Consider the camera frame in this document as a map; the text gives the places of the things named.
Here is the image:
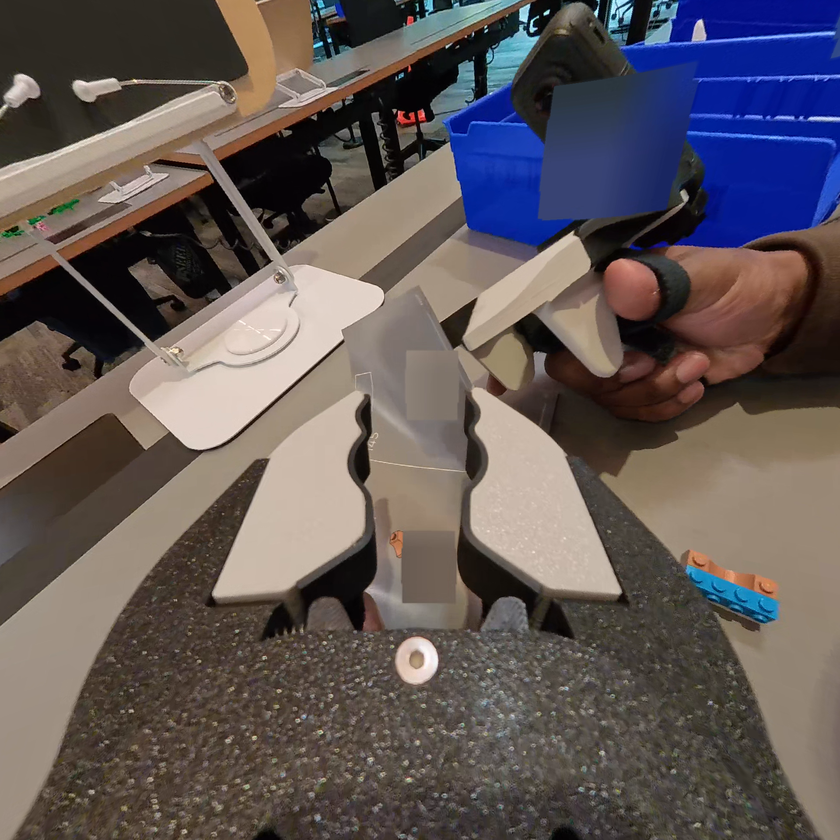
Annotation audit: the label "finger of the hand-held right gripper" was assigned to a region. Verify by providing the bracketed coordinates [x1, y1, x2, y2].
[478, 330, 537, 395]
[461, 233, 593, 353]

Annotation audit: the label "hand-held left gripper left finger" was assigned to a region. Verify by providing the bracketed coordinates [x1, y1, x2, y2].
[210, 392, 380, 606]

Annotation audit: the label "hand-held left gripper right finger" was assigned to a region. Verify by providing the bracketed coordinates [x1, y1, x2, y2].
[457, 386, 624, 601]

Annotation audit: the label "clear plastic bag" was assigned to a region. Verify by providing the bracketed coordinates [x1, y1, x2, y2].
[341, 285, 475, 632]

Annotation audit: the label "person's right forearm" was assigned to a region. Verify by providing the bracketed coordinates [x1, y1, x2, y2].
[742, 215, 840, 376]

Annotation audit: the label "wood-edged grey desk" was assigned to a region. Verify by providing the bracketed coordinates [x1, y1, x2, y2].
[0, 0, 536, 296]

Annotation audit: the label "person's right hand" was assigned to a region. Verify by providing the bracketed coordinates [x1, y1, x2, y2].
[543, 245, 812, 422]

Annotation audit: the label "blue plastic bin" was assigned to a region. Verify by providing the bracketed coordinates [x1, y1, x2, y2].
[444, 29, 840, 249]
[675, 0, 840, 42]

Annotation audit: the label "white desktop stand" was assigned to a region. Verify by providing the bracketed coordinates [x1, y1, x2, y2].
[0, 82, 385, 452]

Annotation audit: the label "copper and blue brick assembly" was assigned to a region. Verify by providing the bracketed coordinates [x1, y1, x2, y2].
[681, 549, 782, 626]

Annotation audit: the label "small white stand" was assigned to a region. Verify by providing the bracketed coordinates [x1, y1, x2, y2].
[98, 165, 169, 204]
[276, 67, 337, 110]

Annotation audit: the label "tan cardboard sheet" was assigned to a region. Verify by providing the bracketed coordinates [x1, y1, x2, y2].
[215, 0, 278, 120]

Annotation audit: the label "green toy brick pieces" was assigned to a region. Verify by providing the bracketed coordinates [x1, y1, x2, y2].
[0, 199, 81, 238]

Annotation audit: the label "black flat panel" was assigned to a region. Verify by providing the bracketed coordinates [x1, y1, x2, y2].
[0, 0, 252, 85]

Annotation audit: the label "steel tether with white plug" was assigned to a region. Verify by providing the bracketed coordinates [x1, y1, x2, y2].
[0, 72, 42, 120]
[71, 76, 231, 105]

